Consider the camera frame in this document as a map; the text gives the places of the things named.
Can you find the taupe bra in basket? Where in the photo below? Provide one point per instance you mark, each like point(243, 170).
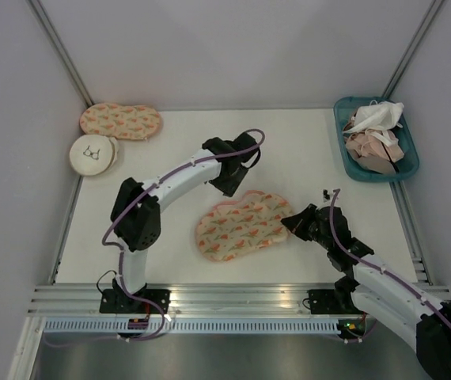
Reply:
point(376, 165)

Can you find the white slotted cable duct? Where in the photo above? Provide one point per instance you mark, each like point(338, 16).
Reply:
point(193, 325)

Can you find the right aluminium frame post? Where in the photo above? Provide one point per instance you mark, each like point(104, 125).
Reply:
point(429, 17)

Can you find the aluminium front rail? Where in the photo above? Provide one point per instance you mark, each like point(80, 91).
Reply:
point(186, 300)

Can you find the aluminium frame post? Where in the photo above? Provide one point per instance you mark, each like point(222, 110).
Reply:
point(54, 39)
point(429, 17)

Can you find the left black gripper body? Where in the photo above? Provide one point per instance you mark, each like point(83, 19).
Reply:
point(229, 184)

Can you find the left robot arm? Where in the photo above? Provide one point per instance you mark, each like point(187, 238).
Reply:
point(136, 214)

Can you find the pink bra in basket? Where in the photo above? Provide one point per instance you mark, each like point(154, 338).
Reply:
point(373, 143)

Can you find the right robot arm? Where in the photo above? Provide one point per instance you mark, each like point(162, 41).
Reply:
point(420, 319)

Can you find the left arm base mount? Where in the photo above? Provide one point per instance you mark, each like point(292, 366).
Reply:
point(114, 301)

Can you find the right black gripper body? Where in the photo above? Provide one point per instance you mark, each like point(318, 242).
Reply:
point(312, 232)

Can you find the round cream laundry bag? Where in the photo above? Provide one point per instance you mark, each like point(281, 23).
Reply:
point(92, 155)

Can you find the white bra in basket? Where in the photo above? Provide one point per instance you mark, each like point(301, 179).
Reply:
point(382, 116)

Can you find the floral mesh laundry bag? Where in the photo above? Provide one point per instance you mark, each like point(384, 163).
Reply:
point(237, 228)

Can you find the left aluminium frame post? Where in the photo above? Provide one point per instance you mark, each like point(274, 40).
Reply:
point(54, 39)

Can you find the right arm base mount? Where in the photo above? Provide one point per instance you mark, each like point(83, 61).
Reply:
point(325, 302)

